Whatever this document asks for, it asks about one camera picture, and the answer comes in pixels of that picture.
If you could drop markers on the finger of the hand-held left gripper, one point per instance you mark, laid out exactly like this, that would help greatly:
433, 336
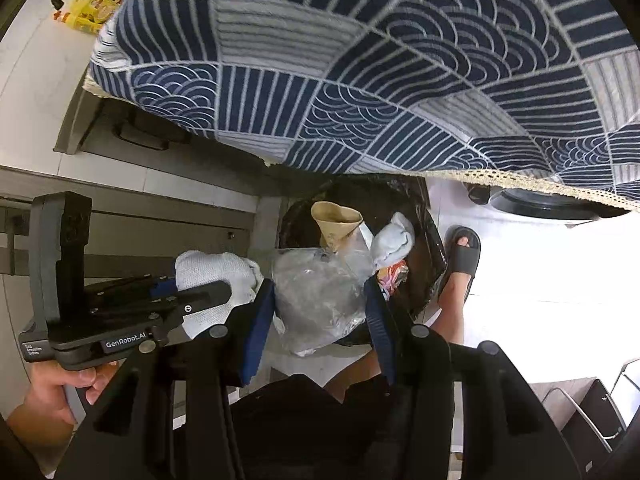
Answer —
162, 287
200, 300

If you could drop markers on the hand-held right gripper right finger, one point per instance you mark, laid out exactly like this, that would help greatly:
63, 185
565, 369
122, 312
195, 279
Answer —
377, 325

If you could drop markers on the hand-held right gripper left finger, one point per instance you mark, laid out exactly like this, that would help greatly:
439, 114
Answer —
257, 335

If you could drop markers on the white paper towel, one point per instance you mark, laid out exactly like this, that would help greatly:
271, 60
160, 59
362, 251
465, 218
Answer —
215, 270

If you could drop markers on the clear plastic bag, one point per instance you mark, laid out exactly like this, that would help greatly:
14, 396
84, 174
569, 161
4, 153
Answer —
315, 305

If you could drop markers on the trash bin with black bag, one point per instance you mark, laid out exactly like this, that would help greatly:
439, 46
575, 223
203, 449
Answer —
350, 195

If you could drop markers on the person's left forearm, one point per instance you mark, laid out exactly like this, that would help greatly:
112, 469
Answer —
25, 435

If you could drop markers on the person's left hand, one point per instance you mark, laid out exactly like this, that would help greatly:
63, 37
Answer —
55, 392

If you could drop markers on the colourful snack wrapper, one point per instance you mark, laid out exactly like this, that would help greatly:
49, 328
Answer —
395, 275

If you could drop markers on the person's leg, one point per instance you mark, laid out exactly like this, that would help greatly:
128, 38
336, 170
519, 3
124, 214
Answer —
450, 295

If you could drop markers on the pale blue crumpled tissue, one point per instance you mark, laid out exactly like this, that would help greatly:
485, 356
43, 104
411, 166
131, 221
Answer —
395, 242

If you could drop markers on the person's black shorts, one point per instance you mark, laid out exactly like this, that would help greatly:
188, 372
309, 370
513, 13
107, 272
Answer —
310, 420

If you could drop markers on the black slipper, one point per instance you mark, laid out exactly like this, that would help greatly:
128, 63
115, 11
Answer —
467, 265

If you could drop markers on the brown paper cone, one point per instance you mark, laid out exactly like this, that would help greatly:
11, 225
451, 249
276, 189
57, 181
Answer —
335, 220

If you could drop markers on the grey cabinet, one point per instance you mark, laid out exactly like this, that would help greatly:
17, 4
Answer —
200, 165

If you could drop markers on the black round base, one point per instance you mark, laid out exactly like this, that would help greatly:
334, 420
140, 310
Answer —
545, 202

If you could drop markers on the yellow box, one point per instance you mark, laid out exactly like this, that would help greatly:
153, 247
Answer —
90, 10

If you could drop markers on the blue patterned tablecloth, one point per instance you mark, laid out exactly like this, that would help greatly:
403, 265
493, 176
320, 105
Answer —
400, 60

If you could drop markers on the metal frame chair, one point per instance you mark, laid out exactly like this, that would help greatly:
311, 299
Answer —
590, 410

